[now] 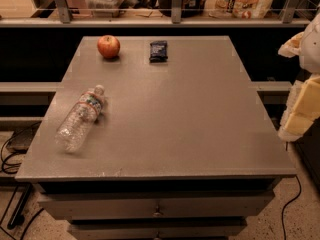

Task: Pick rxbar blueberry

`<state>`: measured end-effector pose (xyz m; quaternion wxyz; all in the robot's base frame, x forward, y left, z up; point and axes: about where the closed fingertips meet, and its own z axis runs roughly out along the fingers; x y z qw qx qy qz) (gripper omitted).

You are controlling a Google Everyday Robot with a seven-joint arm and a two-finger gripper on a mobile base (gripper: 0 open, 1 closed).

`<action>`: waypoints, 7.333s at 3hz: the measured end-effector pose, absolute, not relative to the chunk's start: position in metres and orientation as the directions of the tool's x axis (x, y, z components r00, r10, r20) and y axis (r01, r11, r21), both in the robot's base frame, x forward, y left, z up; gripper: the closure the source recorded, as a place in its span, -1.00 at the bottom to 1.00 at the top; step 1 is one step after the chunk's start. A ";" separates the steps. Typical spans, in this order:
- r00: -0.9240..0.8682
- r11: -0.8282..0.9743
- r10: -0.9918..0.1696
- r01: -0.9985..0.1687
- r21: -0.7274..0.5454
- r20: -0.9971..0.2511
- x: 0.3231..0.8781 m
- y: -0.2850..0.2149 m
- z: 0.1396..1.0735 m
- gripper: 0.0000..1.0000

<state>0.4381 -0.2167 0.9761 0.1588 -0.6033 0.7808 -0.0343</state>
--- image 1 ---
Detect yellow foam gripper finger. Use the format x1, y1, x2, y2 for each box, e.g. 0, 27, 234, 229
278, 32, 303, 58
278, 76, 320, 142

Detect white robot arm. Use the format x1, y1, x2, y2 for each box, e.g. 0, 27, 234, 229
278, 14, 320, 142

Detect printed snack bag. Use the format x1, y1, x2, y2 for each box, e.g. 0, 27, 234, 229
209, 0, 273, 19

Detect grey metal drawer cabinet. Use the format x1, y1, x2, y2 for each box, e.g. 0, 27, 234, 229
17, 36, 296, 240

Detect red apple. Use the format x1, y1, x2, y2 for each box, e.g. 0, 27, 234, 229
97, 35, 120, 59

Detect clear plastic container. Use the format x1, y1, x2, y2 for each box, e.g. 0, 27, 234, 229
85, 0, 124, 18

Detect clear plastic water bottle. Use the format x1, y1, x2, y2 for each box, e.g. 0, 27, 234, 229
55, 85, 105, 153

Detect black power adapter box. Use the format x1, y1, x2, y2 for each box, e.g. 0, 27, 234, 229
6, 129, 35, 153

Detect grey metal shelf rail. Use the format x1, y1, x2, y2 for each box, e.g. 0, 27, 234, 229
0, 0, 319, 28

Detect black cable on right floor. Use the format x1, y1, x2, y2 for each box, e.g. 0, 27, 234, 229
280, 175, 302, 240

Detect black cables on left floor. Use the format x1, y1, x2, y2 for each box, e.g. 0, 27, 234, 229
0, 122, 45, 240

